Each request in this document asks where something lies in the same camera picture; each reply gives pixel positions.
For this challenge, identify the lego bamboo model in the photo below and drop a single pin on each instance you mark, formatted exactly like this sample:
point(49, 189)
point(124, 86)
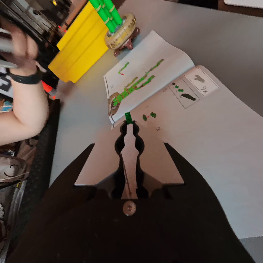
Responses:
point(120, 34)

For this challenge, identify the black wristband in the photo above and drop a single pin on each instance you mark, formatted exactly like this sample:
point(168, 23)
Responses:
point(26, 79)

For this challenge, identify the black equipment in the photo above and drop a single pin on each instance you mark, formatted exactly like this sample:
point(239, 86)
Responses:
point(37, 18)

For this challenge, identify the person's left hand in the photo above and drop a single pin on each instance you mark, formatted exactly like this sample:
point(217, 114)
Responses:
point(22, 49)

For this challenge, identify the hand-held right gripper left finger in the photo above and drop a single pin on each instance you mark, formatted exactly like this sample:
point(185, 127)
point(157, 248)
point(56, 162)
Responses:
point(98, 162)

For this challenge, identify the beige printed bag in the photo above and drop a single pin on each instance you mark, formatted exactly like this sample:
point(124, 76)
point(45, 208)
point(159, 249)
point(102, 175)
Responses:
point(12, 168)

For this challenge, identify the white tray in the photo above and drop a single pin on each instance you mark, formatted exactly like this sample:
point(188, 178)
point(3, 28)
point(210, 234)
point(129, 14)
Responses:
point(244, 2)

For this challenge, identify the orange traffic cone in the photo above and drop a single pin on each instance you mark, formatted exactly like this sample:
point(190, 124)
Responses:
point(48, 88)

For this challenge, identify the small green lego piece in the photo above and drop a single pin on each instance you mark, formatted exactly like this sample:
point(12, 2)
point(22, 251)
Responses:
point(128, 118)

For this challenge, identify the person's left forearm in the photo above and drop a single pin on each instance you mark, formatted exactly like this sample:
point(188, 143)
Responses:
point(26, 106)

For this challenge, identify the lego instruction booklet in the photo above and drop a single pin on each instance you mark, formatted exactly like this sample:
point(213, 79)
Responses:
point(205, 143)

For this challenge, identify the yellow plastic bin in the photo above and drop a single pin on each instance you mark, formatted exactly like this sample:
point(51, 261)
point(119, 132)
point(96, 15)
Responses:
point(80, 53)

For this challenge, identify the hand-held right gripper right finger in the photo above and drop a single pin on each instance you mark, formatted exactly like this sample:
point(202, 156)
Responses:
point(160, 162)

